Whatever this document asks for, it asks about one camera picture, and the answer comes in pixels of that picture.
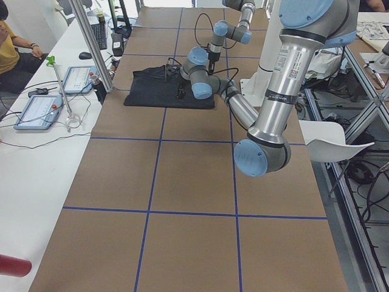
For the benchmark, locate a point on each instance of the black computer mouse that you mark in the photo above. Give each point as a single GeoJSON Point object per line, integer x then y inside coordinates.
{"type": "Point", "coordinates": [84, 55]}

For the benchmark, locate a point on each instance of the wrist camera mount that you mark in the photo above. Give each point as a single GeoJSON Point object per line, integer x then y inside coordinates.
{"type": "Point", "coordinates": [172, 69]}

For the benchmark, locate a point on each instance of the white plastic chair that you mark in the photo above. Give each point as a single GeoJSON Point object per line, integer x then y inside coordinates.
{"type": "Point", "coordinates": [326, 141]}

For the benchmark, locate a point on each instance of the far teach pendant tablet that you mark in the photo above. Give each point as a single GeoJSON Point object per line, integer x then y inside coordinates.
{"type": "Point", "coordinates": [77, 79]}

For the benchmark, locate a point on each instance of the black water bottle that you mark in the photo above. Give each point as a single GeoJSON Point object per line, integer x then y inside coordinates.
{"type": "Point", "coordinates": [98, 87]}

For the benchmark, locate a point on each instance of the person in yellow shirt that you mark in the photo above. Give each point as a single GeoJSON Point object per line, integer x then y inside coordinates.
{"type": "Point", "coordinates": [20, 58]}

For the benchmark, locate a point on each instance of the teach pendant tablet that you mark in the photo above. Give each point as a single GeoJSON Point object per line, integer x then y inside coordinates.
{"type": "Point", "coordinates": [77, 79]}
{"type": "Point", "coordinates": [40, 112]}

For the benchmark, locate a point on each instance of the red cylinder bottle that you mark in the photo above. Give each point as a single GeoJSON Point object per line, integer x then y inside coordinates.
{"type": "Point", "coordinates": [11, 266]}

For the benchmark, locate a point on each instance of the aluminium frame post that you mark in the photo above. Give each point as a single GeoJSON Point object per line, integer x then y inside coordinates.
{"type": "Point", "coordinates": [92, 45]}

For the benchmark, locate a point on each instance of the black keyboard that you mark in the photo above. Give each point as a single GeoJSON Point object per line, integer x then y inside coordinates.
{"type": "Point", "coordinates": [99, 31]}

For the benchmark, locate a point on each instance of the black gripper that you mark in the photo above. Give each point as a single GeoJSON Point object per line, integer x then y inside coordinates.
{"type": "Point", "coordinates": [181, 90]}
{"type": "Point", "coordinates": [213, 57]}

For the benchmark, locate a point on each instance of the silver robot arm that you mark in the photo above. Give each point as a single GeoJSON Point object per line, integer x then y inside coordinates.
{"type": "Point", "coordinates": [307, 26]}
{"type": "Point", "coordinates": [222, 30]}

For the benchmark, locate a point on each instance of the black graphic t-shirt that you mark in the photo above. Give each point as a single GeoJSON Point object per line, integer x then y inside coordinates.
{"type": "Point", "coordinates": [150, 89]}

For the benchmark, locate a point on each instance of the near teach pendant tablet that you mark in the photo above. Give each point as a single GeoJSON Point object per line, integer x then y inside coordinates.
{"type": "Point", "coordinates": [40, 112]}

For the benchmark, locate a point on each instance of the metal stand green top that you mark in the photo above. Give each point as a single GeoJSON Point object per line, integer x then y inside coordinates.
{"type": "Point", "coordinates": [72, 117]}

